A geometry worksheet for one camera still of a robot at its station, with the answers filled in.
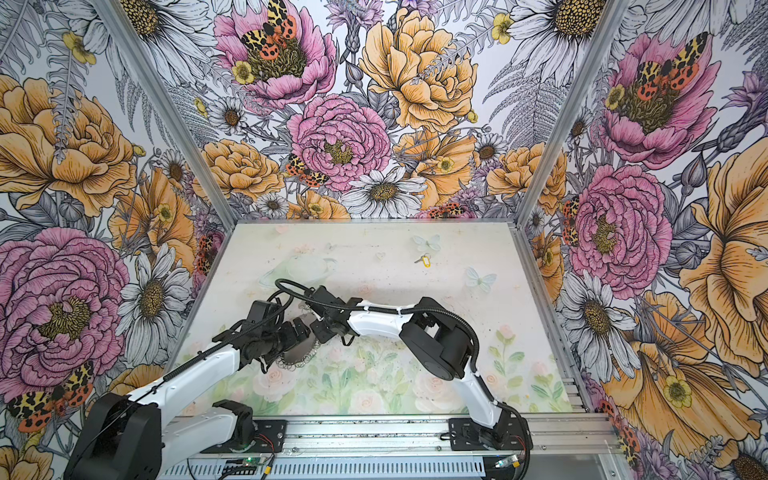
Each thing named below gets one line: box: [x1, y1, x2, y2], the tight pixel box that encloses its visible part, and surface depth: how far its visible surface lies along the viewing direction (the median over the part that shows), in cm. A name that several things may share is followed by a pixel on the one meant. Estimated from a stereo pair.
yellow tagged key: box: [414, 252, 432, 268], surface depth 113 cm
